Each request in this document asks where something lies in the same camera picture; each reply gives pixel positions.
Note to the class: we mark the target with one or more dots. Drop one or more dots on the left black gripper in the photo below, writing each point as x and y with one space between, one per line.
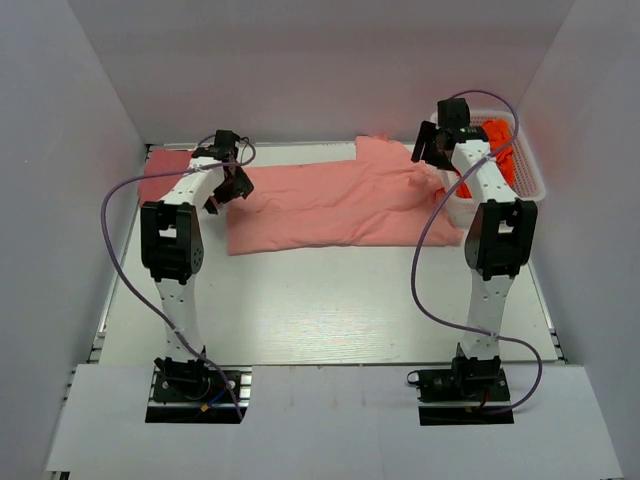
241 187

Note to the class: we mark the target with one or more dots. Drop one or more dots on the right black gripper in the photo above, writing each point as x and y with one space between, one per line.
427 132

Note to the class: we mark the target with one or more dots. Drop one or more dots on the salmon pink t shirt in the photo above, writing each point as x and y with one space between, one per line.
378 198

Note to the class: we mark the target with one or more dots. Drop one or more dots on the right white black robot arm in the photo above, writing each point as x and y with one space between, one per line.
497 245

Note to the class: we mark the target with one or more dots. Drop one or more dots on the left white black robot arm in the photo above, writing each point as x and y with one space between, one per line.
172 248

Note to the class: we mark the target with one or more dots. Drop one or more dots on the folded dusty red t shirt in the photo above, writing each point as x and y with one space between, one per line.
162 161

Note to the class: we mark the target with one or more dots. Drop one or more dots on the white perforated plastic basket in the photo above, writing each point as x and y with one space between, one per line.
528 183

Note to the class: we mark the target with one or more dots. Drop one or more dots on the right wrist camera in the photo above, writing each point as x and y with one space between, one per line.
454 118

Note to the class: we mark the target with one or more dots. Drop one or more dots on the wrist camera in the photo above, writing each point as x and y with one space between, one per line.
454 118
221 146

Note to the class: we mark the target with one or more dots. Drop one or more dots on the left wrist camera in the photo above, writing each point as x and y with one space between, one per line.
221 146

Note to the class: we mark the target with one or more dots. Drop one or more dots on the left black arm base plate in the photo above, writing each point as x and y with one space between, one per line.
205 402

